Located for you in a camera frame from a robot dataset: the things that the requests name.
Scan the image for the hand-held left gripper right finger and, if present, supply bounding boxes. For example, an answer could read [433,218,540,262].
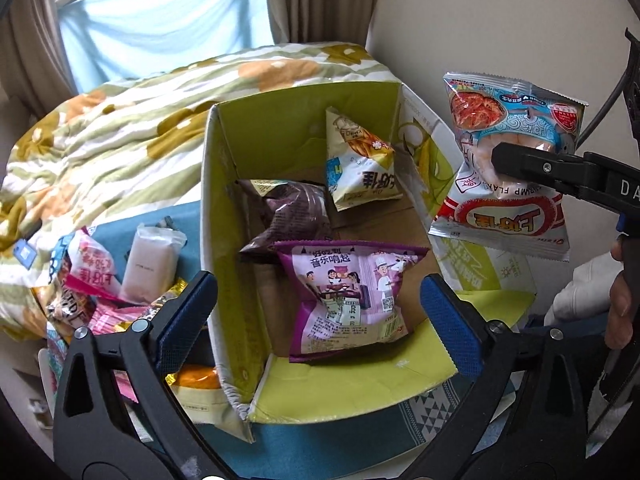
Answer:
[400,274,591,480]

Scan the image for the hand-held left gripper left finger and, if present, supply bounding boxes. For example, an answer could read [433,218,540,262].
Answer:
[52,270,226,480]

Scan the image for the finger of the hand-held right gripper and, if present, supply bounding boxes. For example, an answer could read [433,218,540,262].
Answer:
[491,142,608,196]

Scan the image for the orange snack packet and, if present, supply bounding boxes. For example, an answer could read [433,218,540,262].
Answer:
[170,364,251,443]

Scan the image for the pale pink white packet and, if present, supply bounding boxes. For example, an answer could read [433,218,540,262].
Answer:
[120,224,187,306]

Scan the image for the red white shrimp snack packet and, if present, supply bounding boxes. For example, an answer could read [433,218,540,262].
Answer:
[427,72,587,263]

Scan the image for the pink red snack packet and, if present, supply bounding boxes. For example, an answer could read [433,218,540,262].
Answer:
[62,230,126,306]

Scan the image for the purple cartoon snack packet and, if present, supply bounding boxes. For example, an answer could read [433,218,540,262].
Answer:
[272,240,431,363]

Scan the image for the black lettered snack packet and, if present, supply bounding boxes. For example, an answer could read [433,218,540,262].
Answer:
[45,285,96,336]

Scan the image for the green white cardboard box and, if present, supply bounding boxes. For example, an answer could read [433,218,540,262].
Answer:
[200,80,538,446]

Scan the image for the dark brown snack packet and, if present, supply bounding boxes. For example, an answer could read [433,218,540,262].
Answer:
[237,180,333,261]

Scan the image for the yellow white snack packet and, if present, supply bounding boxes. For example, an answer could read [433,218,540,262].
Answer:
[324,106,403,212]

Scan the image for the person's right hand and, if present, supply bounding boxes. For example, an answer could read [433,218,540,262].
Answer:
[606,237,640,352]

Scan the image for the white cloth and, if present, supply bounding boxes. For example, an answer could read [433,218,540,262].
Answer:
[545,255,621,326]

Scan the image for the floral blanket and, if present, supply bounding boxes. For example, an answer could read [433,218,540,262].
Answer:
[0,42,401,341]

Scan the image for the beige curtain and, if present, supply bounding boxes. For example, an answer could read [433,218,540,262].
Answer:
[0,0,81,121]
[265,0,386,46]

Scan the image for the light blue window cloth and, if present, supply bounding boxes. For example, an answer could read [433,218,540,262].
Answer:
[57,0,276,93]

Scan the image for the black cable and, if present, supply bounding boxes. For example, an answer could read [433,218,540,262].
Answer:
[577,57,633,148]

